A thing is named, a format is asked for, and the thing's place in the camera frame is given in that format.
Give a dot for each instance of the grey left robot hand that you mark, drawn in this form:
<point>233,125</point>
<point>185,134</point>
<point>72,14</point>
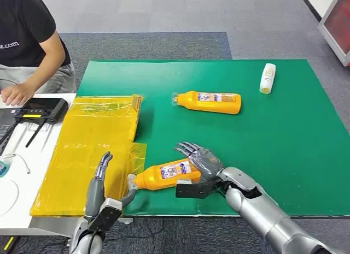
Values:
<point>95,198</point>

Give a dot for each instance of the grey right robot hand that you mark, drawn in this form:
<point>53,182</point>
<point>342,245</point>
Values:
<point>205,163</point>

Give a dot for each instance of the orange bottle with blue-white label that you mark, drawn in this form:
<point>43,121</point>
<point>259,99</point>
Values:
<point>164,176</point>

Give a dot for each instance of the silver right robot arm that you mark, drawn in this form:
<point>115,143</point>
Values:
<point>262,212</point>

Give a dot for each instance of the person's left forearm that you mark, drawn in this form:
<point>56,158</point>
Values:
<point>44,66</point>

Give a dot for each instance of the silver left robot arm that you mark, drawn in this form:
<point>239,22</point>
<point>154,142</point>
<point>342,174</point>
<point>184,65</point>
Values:
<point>82,239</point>

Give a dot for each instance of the orange bottle with long label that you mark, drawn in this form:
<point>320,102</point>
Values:
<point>213,104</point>

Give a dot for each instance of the small white bottle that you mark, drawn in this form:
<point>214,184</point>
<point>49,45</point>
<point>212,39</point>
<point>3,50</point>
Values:
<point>267,78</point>

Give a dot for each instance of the yellow plastic-wrapped package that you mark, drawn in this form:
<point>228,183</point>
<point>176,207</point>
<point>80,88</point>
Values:
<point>82,151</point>

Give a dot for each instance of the green mat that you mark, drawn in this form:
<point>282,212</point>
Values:
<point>273,143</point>

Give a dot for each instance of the black controller with antennas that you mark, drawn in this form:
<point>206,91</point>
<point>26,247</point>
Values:
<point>44,107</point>

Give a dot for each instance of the teal round device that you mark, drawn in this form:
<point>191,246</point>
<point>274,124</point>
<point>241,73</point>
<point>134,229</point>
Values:
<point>2,169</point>

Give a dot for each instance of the dark laptop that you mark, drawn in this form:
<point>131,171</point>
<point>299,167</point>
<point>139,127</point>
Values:
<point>5,127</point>

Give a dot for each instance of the person's left hand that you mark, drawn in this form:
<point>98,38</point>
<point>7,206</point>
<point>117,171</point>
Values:
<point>15,94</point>

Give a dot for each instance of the person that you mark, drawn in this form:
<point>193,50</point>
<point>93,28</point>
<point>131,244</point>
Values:
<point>22,28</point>

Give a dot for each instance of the white and red cabinet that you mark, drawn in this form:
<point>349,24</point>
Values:
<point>339,24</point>

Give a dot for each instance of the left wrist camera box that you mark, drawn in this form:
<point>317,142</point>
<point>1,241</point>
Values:
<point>105,214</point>

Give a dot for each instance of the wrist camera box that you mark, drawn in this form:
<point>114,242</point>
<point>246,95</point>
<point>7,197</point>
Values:
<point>105,214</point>
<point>191,189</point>

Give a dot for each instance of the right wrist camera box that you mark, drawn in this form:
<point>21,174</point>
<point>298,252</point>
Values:
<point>191,189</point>

